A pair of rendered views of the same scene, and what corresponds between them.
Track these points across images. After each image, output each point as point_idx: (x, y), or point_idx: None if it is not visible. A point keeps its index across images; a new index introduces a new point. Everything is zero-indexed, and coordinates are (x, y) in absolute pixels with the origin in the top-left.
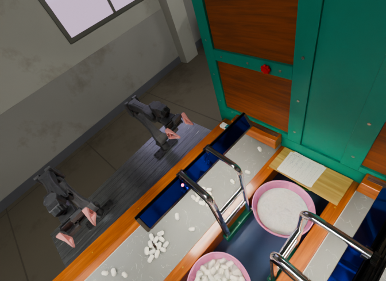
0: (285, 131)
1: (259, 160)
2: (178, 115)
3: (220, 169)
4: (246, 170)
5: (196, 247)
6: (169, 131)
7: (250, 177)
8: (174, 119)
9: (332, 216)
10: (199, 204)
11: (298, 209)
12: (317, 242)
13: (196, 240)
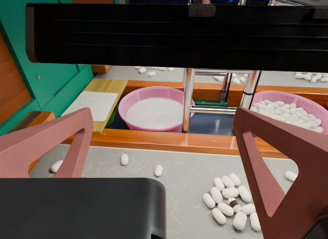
0: (26, 102)
1: (88, 158)
2: (9, 185)
3: None
4: (124, 158)
5: None
6: (320, 136)
7: (131, 154)
8: (124, 206)
9: (140, 81)
10: (251, 201)
11: (146, 104)
12: (171, 82)
13: (291, 163)
